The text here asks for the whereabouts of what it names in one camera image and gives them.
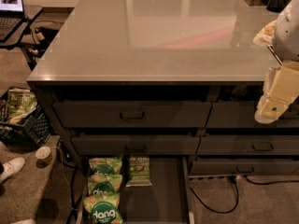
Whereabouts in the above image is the black plastic crate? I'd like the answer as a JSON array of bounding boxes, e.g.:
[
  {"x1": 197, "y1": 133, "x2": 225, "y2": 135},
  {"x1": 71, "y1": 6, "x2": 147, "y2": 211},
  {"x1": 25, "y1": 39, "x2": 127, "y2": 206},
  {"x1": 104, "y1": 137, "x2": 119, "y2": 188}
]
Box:
[{"x1": 0, "y1": 87, "x2": 52, "y2": 149}]

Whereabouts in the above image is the black power cable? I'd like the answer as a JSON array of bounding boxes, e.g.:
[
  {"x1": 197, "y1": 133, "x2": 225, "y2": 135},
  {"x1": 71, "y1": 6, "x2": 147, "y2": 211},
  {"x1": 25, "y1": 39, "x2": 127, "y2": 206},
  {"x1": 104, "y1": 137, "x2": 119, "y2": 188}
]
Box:
[{"x1": 189, "y1": 175, "x2": 299, "y2": 215}]

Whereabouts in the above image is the middle left drawer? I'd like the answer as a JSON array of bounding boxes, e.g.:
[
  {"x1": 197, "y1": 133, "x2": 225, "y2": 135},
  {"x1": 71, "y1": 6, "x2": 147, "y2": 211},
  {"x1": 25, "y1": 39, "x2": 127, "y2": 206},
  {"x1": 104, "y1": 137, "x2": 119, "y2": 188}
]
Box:
[{"x1": 71, "y1": 135, "x2": 199, "y2": 155}]

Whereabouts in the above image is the middle green dang bag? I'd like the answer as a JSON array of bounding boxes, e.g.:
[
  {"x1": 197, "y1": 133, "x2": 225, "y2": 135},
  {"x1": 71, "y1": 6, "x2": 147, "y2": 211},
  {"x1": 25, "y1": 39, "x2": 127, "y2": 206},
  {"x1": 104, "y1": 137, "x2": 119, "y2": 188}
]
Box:
[{"x1": 88, "y1": 174, "x2": 122, "y2": 195}]

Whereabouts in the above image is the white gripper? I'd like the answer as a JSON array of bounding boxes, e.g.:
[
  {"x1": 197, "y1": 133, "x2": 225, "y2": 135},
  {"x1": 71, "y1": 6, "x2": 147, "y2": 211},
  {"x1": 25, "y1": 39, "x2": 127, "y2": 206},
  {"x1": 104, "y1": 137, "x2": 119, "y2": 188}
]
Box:
[{"x1": 254, "y1": 62, "x2": 299, "y2": 124}]

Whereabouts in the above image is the white sneaker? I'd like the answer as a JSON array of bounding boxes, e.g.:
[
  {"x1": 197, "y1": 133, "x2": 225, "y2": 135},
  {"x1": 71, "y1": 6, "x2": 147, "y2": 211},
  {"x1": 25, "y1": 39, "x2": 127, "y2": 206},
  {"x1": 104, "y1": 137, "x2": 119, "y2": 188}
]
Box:
[{"x1": 0, "y1": 157, "x2": 25, "y2": 184}]

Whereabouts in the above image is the middle right drawer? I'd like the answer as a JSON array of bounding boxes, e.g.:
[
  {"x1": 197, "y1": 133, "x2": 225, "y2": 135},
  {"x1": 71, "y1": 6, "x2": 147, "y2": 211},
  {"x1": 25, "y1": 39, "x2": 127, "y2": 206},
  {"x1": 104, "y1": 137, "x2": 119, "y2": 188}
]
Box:
[{"x1": 197, "y1": 135, "x2": 299, "y2": 156}]

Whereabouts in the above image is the open laptop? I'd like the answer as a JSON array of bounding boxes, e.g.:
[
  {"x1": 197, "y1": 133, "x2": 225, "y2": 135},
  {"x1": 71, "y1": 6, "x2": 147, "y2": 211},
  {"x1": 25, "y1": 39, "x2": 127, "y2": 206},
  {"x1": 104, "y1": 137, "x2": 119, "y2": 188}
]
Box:
[{"x1": 0, "y1": 0, "x2": 25, "y2": 42}]

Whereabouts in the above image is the bottom green dang bag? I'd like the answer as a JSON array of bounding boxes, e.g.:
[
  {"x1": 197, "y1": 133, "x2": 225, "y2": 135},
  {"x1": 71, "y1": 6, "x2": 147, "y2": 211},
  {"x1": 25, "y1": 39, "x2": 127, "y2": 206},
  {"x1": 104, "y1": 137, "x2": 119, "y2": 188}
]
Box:
[{"x1": 83, "y1": 192, "x2": 122, "y2": 224}]

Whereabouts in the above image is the top right drawer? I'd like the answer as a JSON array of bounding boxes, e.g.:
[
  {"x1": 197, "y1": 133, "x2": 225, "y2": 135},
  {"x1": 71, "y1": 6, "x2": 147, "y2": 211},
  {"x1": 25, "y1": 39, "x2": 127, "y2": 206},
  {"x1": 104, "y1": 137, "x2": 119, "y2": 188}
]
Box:
[{"x1": 206, "y1": 102, "x2": 299, "y2": 128}]

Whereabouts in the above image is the green chip bag in crate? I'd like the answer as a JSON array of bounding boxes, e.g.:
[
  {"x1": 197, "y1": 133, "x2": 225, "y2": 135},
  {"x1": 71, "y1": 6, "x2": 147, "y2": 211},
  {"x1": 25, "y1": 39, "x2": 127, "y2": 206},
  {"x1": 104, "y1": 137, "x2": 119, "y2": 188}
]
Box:
[{"x1": 7, "y1": 88, "x2": 37, "y2": 123}]

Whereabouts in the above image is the top green dang bag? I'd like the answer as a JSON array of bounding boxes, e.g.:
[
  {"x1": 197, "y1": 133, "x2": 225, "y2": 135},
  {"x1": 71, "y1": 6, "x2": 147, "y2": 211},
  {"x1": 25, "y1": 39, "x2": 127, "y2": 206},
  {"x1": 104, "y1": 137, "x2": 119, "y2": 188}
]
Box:
[{"x1": 89, "y1": 158, "x2": 122, "y2": 175}]

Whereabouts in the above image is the green dang bag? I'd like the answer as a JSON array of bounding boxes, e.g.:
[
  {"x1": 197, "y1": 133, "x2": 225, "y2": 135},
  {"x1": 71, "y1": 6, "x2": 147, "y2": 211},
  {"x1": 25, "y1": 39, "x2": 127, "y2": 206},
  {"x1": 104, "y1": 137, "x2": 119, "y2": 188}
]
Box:
[
  {"x1": 88, "y1": 174, "x2": 122, "y2": 195},
  {"x1": 89, "y1": 158, "x2": 122, "y2": 175},
  {"x1": 83, "y1": 192, "x2": 122, "y2": 224}
]

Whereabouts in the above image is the white paper cup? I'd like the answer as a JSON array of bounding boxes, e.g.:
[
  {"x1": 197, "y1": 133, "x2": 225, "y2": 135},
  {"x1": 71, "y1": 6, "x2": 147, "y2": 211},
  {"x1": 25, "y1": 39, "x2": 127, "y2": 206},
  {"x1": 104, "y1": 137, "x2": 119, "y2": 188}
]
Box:
[{"x1": 36, "y1": 147, "x2": 52, "y2": 163}]

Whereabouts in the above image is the white cable on floor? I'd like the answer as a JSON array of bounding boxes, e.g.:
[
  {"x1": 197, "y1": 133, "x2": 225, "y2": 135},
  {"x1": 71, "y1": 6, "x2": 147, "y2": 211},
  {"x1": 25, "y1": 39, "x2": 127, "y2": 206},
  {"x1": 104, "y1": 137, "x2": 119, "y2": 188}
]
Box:
[{"x1": 50, "y1": 138, "x2": 80, "y2": 212}]

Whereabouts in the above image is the green jalapeno chip bag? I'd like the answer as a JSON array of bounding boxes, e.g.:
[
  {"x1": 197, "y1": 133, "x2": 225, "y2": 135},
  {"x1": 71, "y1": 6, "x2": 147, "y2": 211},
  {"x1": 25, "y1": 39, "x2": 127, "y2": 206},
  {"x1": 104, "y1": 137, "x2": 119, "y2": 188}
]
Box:
[{"x1": 126, "y1": 156, "x2": 152, "y2": 187}]

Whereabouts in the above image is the black white fiducial marker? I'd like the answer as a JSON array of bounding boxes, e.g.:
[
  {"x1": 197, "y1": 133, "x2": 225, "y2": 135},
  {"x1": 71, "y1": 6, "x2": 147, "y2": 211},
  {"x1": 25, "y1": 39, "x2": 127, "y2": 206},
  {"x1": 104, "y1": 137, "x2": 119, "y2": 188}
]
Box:
[{"x1": 267, "y1": 45, "x2": 283, "y2": 65}]

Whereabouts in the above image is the open bottom left drawer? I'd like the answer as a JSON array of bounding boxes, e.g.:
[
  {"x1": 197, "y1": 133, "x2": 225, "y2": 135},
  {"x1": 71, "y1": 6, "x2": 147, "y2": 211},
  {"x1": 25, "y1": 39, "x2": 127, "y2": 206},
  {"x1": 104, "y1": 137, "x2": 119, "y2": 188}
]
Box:
[{"x1": 75, "y1": 156, "x2": 196, "y2": 224}]

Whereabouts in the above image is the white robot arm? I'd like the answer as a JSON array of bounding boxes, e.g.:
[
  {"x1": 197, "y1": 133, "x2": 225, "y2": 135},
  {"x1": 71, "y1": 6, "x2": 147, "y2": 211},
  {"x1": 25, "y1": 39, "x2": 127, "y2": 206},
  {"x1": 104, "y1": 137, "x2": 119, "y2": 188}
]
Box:
[{"x1": 253, "y1": 0, "x2": 299, "y2": 124}]

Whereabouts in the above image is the top left drawer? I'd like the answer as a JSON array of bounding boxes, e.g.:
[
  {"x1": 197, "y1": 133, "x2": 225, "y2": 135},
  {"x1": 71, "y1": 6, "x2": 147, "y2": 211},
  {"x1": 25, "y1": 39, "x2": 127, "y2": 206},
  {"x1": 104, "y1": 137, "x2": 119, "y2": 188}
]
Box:
[{"x1": 52, "y1": 101, "x2": 211, "y2": 128}]

